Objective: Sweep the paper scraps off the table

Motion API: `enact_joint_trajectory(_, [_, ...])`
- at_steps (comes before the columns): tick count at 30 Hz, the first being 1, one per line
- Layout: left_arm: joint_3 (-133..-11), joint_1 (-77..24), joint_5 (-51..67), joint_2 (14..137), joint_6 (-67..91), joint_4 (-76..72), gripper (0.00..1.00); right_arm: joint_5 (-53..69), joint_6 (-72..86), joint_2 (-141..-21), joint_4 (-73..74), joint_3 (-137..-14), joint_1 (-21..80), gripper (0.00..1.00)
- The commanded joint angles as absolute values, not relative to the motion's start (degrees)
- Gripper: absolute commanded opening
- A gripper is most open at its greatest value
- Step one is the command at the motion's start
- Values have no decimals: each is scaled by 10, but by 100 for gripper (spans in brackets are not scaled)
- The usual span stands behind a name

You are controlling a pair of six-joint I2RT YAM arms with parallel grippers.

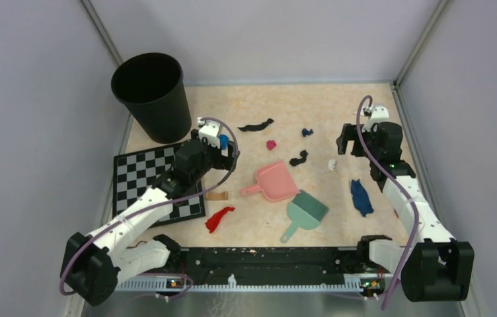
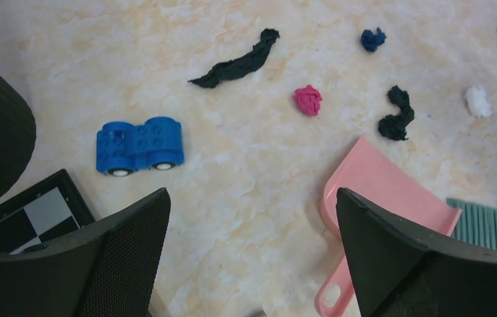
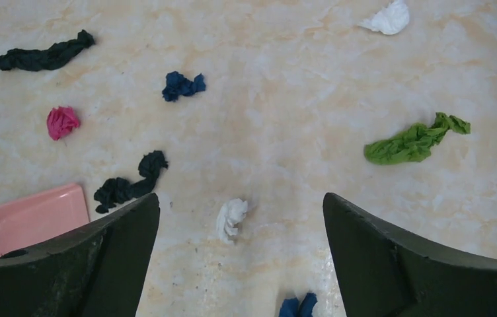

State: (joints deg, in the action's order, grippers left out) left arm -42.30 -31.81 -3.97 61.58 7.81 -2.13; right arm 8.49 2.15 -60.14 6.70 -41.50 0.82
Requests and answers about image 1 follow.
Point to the small white paper scrap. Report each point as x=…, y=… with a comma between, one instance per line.
x=332, y=164

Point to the small dark blue scrap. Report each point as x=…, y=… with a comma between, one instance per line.
x=306, y=132

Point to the long black paper scrap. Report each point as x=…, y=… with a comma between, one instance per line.
x=256, y=127

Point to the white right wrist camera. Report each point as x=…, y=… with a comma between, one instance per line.
x=376, y=113

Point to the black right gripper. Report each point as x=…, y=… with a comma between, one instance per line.
x=349, y=133

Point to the black plastic trash bin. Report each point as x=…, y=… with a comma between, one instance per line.
x=150, y=86

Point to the red paper scrap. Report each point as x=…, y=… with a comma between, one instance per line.
x=213, y=222

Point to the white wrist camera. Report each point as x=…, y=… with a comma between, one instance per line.
x=210, y=130
x=376, y=113

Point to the green hand brush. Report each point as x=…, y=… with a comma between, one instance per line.
x=305, y=212

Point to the small black paper scrap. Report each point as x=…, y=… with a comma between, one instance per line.
x=299, y=160

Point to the magenta paper scrap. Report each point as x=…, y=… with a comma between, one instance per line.
x=270, y=145

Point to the grey slotted cable duct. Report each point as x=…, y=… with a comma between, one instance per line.
x=150, y=284

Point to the large blue paper scrap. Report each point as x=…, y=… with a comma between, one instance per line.
x=360, y=198

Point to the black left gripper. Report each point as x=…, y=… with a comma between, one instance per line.
x=226, y=162

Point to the pink plastic dustpan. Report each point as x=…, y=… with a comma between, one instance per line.
x=274, y=182

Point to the brown curved wooden piece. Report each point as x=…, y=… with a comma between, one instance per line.
x=217, y=196

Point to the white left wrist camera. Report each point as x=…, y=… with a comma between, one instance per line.
x=210, y=130

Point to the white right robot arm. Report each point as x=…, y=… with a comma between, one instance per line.
x=437, y=267

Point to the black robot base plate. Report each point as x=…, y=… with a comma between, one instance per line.
x=275, y=266

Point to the black and grey checkerboard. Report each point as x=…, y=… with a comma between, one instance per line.
x=133, y=172

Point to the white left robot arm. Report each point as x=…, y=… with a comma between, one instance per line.
x=94, y=264

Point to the blue toy car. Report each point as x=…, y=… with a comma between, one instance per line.
x=223, y=141

